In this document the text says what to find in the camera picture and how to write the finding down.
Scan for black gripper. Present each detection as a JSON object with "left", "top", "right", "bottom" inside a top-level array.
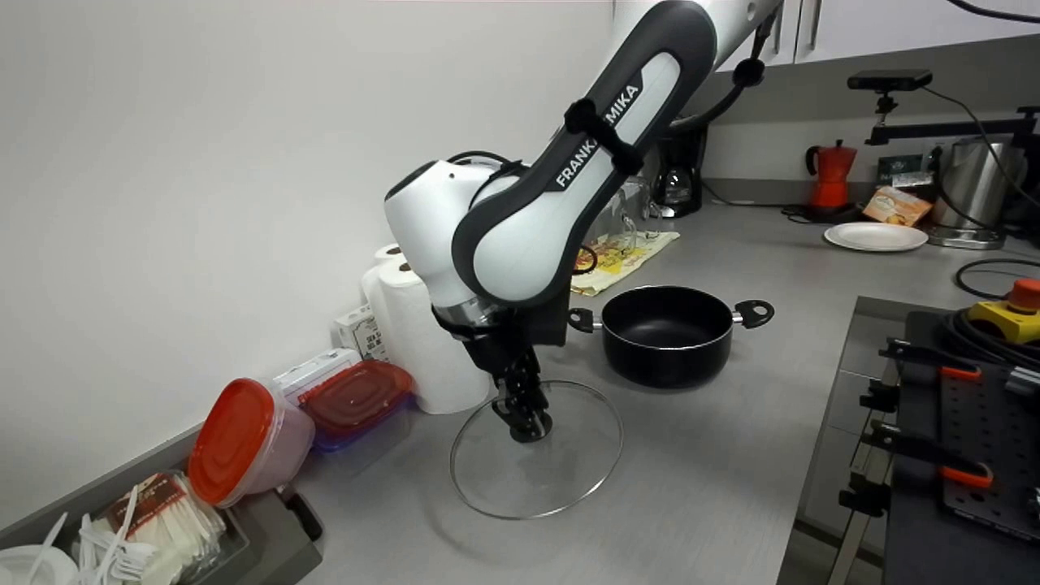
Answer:
[{"left": 434, "top": 303, "right": 556, "bottom": 445}]

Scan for glass lid with black knob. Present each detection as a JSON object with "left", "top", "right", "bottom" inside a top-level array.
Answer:
[{"left": 444, "top": 372, "right": 622, "bottom": 524}]

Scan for flat container with red lid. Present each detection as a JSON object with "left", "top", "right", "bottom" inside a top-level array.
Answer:
[{"left": 295, "top": 358, "right": 423, "bottom": 480}]

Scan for round container with red lid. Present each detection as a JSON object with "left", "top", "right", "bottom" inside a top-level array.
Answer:
[{"left": 185, "top": 376, "right": 317, "bottom": 509}]

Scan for red moka pot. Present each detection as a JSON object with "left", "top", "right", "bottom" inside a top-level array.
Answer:
[{"left": 801, "top": 135, "right": 860, "bottom": 213}]

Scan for white paper towel roll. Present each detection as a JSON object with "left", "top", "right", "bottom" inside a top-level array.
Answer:
[
  {"left": 371, "top": 241, "right": 411, "bottom": 273},
  {"left": 359, "top": 253, "right": 497, "bottom": 419}
]

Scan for white flat box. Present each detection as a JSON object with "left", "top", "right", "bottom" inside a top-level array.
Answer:
[{"left": 267, "top": 343, "right": 359, "bottom": 399}]

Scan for grey tray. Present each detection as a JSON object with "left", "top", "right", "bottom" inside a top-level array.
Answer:
[{"left": 0, "top": 468, "right": 325, "bottom": 585}]

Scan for black coffee machine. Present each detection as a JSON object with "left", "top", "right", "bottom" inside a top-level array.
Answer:
[{"left": 651, "top": 121, "right": 707, "bottom": 222}]

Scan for packet of white plastic cutlery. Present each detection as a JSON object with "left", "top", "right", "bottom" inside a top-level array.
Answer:
[{"left": 75, "top": 471, "right": 232, "bottom": 585}]

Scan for white plate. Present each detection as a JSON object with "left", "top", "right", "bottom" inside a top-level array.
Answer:
[{"left": 820, "top": 217, "right": 931, "bottom": 258}]

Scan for orange snack packet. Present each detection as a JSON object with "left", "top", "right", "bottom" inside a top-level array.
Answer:
[{"left": 860, "top": 182, "right": 937, "bottom": 232}]

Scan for small green box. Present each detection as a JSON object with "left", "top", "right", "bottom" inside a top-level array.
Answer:
[{"left": 873, "top": 152, "right": 937, "bottom": 188}]

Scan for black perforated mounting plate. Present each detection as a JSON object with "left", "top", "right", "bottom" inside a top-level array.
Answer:
[{"left": 888, "top": 307, "right": 1040, "bottom": 545}]

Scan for yellow emergency stop box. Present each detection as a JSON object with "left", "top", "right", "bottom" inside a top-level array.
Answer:
[{"left": 964, "top": 277, "right": 1040, "bottom": 346}]

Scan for steel electric kettle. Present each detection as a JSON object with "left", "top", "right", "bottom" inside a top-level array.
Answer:
[{"left": 931, "top": 135, "right": 1030, "bottom": 250}]

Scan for white bowl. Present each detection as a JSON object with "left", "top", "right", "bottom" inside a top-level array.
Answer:
[{"left": 0, "top": 542, "right": 80, "bottom": 585}]

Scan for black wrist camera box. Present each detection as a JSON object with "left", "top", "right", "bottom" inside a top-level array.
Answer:
[{"left": 528, "top": 297, "right": 576, "bottom": 350}]

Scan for black pot with two handles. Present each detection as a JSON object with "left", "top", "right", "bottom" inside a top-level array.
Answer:
[{"left": 564, "top": 281, "right": 778, "bottom": 391}]

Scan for white wall power outlet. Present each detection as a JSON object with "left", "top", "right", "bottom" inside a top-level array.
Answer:
[{"left": 327, "top": 306, "right": 391, "bottom": 365}]

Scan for black clamp with orange handle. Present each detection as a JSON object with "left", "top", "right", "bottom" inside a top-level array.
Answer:
[
  {"left": 836, "top": 419, "right": 999, "bottom": 520},
  {"left": 856, "top": 334, "right": 991, "bottom": 415}
]

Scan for black looped cable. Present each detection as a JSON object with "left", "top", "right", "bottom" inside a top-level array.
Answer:
[{"left": 952, "top": 253, "right": 1040, "bottom": 303}]

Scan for black camera on mount arm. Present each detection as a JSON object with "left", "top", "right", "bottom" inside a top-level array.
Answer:
[{"left": 845, "top": 68, "right": 1040, "bottom": 150}]

